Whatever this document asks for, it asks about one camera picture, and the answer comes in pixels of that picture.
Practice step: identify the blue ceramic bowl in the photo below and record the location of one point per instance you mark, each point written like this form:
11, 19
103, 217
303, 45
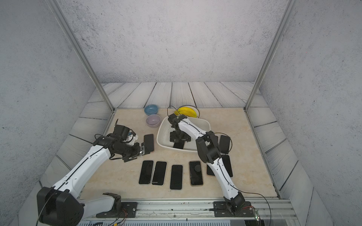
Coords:
151, 109

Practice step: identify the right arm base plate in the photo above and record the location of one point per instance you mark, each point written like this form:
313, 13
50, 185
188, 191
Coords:
224, 209

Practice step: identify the left metal frame post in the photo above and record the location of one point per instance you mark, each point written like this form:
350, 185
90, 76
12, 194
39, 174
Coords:
58, 14

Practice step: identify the black phone grey case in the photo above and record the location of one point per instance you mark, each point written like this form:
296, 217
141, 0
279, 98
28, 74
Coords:
227, 163

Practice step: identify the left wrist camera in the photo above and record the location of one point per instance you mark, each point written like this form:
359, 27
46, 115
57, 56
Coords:
125, 135

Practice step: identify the plate with yellow bananas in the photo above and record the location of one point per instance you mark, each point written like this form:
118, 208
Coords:
188, 110

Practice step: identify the purple ceramic bowl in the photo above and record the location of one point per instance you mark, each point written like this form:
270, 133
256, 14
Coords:
153, 121

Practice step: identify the black phone red case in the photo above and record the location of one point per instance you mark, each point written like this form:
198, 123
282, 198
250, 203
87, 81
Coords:
148, 143

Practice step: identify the white plastic storage box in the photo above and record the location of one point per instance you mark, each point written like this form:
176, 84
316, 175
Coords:
163, 135

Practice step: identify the black phone pink case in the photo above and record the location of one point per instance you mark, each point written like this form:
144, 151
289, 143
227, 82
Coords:
195, 172

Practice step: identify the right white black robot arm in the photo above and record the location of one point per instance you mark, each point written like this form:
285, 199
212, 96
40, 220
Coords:
209, 152

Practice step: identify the black phone light blue case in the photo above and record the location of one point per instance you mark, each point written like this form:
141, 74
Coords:
146, 172

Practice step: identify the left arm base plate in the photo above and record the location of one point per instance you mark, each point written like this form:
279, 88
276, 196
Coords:
120, 210

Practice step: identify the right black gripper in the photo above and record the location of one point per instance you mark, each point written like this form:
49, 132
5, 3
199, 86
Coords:
172, 137

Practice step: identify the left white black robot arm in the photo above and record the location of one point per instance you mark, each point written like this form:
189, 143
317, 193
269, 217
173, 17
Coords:
59, 205

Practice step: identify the aluminium mounting rail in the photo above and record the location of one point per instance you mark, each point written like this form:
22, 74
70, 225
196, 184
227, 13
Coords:
269, 212

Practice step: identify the black phone dark case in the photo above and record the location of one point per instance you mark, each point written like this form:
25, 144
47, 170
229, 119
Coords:
176, 182

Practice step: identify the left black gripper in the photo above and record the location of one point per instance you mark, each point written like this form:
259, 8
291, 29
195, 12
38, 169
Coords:
137, 151

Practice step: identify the black phone white case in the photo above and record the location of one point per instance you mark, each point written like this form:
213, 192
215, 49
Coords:
159, 173

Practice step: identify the right metal frame post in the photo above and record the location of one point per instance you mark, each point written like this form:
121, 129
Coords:
271, 52

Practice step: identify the metal frame post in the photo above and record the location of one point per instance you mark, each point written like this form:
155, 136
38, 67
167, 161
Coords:
271, 52
58, 14

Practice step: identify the black phone cream case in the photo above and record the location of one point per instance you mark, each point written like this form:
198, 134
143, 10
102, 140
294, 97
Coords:
209, 171

